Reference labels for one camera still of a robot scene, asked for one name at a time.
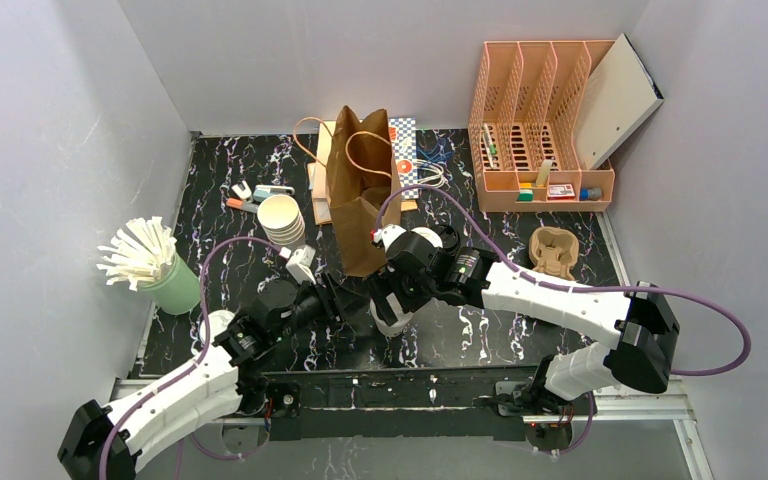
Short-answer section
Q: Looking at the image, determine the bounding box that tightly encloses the brown paper bag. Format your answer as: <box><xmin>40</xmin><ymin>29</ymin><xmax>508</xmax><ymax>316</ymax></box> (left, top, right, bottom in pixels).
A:
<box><xmin>300</xmin><ymin>105</ymin><xmax>401</xmax><ymax>278</ymax></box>

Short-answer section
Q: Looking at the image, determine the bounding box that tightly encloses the cardboard cup carrier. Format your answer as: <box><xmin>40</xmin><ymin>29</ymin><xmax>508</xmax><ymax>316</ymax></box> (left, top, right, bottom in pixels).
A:
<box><xmin>528</xmin><ymin>227</ymin><xmax>579</xmax><ymax>281</ymax></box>

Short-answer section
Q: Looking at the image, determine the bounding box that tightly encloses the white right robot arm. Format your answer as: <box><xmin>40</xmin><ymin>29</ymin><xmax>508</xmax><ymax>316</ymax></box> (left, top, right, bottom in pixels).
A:
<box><xmin>364</xmin><ymin>225</ymin><xmax>679</xmax><ymax>403</ymax></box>

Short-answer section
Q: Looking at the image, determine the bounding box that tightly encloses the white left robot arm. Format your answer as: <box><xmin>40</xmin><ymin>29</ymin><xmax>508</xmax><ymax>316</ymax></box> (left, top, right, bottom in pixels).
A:
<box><xmin>57</xmin><ymin>273</ymin><xmax>368</xmax><ymax>479</ymax></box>

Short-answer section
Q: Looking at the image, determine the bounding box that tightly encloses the stack of white lids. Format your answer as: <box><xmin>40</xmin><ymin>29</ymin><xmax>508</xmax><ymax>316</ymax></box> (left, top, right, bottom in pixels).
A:
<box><xmin>257</xmin><ymin>194</ymin><xmax>306</xmax><ymax>249</ymax></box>

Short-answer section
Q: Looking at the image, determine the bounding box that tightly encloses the checkered paper sheet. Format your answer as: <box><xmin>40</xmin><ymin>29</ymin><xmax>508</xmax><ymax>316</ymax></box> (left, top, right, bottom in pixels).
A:
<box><xmin>388</xmin><ymin>117</ymin><xmax>419</xmax><ymax>187</ymax></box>

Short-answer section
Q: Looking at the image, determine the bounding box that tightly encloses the green cup of stirrers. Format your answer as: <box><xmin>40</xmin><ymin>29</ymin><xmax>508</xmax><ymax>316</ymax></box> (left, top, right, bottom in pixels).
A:
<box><xmin>96</xmin><ymin>216</ymin><xmax>200</xmax><ymax>315</ymax></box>

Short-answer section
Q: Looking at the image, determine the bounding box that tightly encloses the orange file organizer rack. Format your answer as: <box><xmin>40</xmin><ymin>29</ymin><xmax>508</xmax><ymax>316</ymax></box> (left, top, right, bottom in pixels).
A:
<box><xmin>468</xmin><ymin>40</ymin><xmax>615</xmax><ymax>213</ymax></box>

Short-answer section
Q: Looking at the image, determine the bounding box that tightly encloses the white folder board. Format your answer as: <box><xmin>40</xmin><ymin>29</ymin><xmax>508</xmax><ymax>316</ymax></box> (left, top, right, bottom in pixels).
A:
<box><xmin>573</xmin><ymin>34</ymin><xmax>664</xmax><ymax>170</ymax></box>

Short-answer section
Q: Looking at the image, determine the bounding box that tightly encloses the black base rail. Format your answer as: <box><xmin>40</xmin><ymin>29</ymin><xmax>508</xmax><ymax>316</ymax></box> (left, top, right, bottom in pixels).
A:
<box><xmin>245</xmin><ymin>368</ymin><xmax>584</xmax><ymax>428</ymax></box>

